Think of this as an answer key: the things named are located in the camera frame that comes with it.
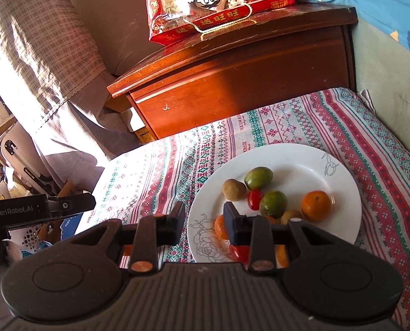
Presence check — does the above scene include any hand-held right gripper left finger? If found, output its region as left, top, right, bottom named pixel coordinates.
left=70, top=201, right=186, bottom=274

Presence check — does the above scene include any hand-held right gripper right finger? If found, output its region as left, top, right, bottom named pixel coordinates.
left=223, top=201, right=340, bottom=276

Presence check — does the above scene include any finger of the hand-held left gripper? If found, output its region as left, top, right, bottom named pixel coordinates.
left=48, top=193, right=97, bottom=219

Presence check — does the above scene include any red cherry tomato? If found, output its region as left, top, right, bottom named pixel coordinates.
left=229, top=244, right=250, bottom=263
left=248, top=189, right=264, bottom=211

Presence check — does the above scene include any brown kiwi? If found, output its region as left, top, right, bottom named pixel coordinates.
left=223, top=178, right=247, bottom=201
left=281, top=210, right=304, bottom=225

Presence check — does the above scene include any green mango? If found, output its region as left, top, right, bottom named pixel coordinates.
left=259, top=191, right=288, bottom=218
left=244, top=167, right=273, bottom=190

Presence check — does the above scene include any large orange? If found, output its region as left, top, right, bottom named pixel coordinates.
left=275, top=245, right=290, bottom=268

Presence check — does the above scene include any white plate with line drawing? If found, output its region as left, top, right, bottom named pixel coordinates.
left=187, top=144, right=363, bottom=264

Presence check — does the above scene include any small orange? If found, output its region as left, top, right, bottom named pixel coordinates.
left=214, top=214, right=229, bottom=241

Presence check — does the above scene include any cardboard box with blue print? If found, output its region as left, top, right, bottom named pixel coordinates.
left=57, top=179, right=90, bottom=240

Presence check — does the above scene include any white perforated basket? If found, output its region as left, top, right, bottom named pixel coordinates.
left=8, top=221, right=54, bottom=249

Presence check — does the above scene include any white and black folded device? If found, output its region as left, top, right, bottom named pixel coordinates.
left=0, top=124, right=61, bottom=196

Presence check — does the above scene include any orange with stem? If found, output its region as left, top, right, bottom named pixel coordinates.
left=301, top=190, right=336, bottom=222

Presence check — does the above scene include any white cardboard box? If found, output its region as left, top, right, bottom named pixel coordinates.
left=120, top=108, right=147, bottom=134

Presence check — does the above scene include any plaid curtain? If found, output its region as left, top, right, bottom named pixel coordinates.
left=0, top=0, right=147, bottom=194

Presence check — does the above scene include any wooden nightstand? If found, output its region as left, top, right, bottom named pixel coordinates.
left=107, top=5, right=359, bottom=141

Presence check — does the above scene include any patterned woven tablecloth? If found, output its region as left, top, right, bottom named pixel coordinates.
left=72, top=87, right=410, bottom=331

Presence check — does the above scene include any white cloth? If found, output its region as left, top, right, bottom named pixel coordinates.
left=359, top=89, right=375, bottom=111

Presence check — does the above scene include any red snack gift bag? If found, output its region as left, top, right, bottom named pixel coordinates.
left=146, top=0, right=296, bottom=46

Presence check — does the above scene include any blue printed cloth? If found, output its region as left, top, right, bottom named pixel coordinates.
left=299, top=0, right=410, bottom=56

